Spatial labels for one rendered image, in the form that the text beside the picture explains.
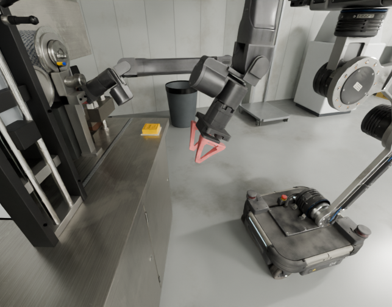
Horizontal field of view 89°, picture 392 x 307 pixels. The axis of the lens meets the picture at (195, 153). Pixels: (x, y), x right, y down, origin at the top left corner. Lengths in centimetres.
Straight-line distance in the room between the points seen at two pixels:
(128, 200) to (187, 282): 93
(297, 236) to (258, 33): 123
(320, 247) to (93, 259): 123
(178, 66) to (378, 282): 170
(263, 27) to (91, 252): 59
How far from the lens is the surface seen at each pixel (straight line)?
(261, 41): 45
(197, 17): 359
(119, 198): 64
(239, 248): 158
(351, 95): 99
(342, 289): 169
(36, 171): 55
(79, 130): 83
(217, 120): 46
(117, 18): 346
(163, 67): 81
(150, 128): 94
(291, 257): 135
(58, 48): 82
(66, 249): 58
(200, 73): 42
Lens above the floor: 133
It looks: 33 degrees down
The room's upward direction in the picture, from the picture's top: straight up
